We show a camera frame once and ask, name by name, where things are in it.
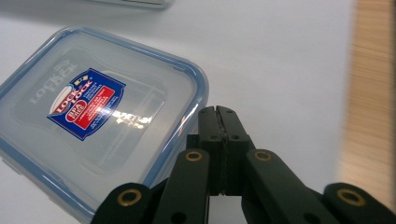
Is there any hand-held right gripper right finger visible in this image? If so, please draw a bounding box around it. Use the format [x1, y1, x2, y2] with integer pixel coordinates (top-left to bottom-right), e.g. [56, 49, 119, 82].
[217, 105, 256, 196]

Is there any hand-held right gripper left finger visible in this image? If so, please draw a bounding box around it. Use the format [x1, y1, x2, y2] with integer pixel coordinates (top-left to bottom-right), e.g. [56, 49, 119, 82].
[186, 105, 225, 196]

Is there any clear plastic food container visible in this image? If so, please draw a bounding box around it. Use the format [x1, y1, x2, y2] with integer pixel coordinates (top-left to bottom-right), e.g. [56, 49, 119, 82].
[0, 26, 209, 224]

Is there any white wire rack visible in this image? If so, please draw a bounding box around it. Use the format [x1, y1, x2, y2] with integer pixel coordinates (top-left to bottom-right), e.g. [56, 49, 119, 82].
[83, 0, 174, 10]

